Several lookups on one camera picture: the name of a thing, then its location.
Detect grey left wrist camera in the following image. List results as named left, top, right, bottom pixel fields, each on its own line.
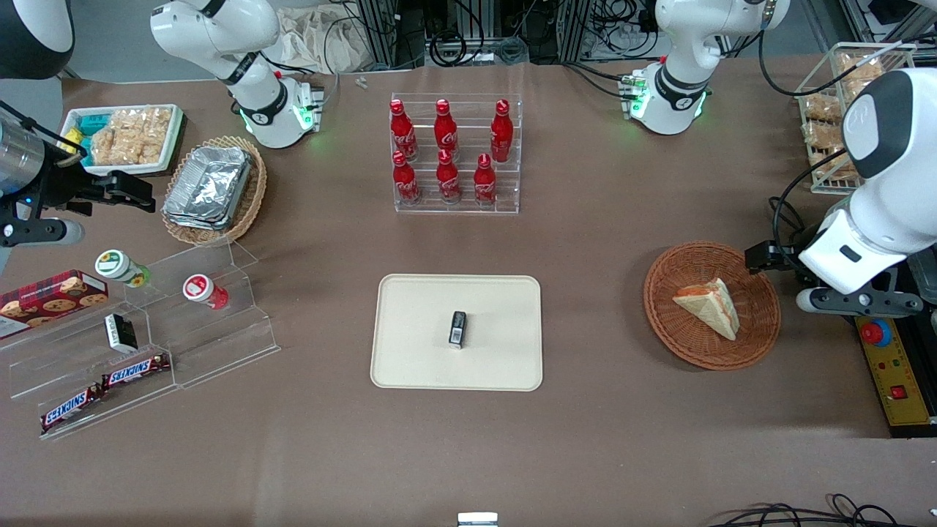
left=796, top=287, right=925, bottom=318

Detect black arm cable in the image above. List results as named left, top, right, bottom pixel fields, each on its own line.
left=758, top=29, right=937, bottom=274

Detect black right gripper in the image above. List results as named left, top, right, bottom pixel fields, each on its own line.
left=31, top=165, right=157, bottom=218

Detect black and white small box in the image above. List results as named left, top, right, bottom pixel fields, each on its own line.
left=104, top=313, right=138, bottom=354

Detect red lid cup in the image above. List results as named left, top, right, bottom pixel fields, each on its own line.
left=182, top=274, right=230, bottom=311

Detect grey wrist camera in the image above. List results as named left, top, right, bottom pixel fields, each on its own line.
left=0, top=219, right=86, bottom=247
left=796, top=287, right=925, bottom=318

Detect triangular sandwich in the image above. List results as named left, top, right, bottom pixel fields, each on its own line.
left=673, top=277, right=741, bottom=342

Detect beige cloth bag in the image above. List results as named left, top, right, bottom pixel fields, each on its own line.
left=274, top=6, right=368, bottom=75

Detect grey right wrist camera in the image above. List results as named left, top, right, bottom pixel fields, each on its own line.
left=0, top=219, right=86, bottom=247

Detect yellow control panel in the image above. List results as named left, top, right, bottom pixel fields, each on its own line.
left=854, top=315, right=935, bottom=429

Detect clear acrylic bottle rack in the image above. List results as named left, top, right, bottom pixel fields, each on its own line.
left=390, top=92, right=523, bottom=215

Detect stacked aluminium foil trays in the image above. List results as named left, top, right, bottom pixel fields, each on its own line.
left=162, top=146, right=253, bottom=232

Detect black floor cables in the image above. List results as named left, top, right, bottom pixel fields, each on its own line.
left=712, top=493, right=925, bottom=527

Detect red cola bottle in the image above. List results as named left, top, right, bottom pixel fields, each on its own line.
left=473, top=153, right=499, bottom=207
left=392, top=151, right=422, bottom=206
left=433, top=99, right=460, bottom=161
left=436, top=149, right=463, bottom=205
left=389, top=100, right=419, bottom=162
left=490, top=100, right=515, bottom=163

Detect white rectangular plastic tray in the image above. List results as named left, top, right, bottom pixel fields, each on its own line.
left=59, top=104, right=185, bottom=177

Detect oval tan wicker basket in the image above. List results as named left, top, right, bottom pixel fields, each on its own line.
left=161, top=135, right=268, bottom=247

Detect green sunflower lid cup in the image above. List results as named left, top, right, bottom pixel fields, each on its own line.
left=95, top=250, right=152, bottom=288

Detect coiled black cable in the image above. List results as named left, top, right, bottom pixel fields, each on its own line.
left=428, top=31, right=469, bottom=68

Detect red tartan cookie box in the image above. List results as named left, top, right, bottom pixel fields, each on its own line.
left=0, top=270, right=109, bottom=340

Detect bagged bread snacks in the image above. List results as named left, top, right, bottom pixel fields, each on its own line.
left=801, top=54, right=888, bottom=184

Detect clear acrylic stepped shelf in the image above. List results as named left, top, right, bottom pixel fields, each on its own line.
left=0, top=240, right=281, bottom=441

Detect beige plastic tray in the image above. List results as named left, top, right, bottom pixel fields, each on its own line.
left=370, top=274, right=544, bottom=392

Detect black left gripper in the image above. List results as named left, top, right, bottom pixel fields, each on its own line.
left=744, top=218, right=828, bottom=288

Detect white wire basket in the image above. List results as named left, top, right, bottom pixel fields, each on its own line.
left=794, top=42, right=918, bottom=195

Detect round brown wicker basket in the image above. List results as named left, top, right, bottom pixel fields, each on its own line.
left=643, top=242, right=782, bottom=371

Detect clear bag of crackers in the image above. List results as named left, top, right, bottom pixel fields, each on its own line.
left=89, top=107, right=173, bottom=167

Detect brown snickers bar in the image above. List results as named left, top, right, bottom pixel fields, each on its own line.
left=40, top=384, right=104, bottom=433
left=100, top=354, right=171, bottom=389

